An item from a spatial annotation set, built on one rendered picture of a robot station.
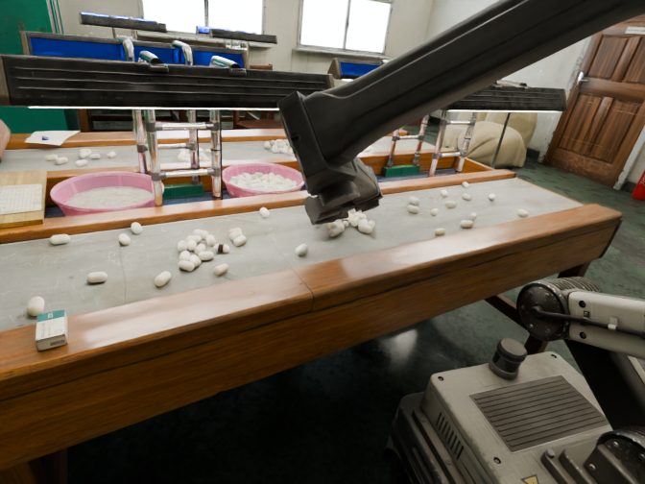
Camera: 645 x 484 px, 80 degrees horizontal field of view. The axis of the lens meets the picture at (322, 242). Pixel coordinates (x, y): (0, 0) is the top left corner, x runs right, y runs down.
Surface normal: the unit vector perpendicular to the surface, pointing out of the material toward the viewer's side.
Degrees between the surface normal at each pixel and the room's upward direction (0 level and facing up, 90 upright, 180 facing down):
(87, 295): 0
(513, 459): 0
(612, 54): 90
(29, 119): 90
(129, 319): 0
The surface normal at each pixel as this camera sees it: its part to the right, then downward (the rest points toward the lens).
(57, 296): 0.11, -0.87
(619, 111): -0.88, 0.14
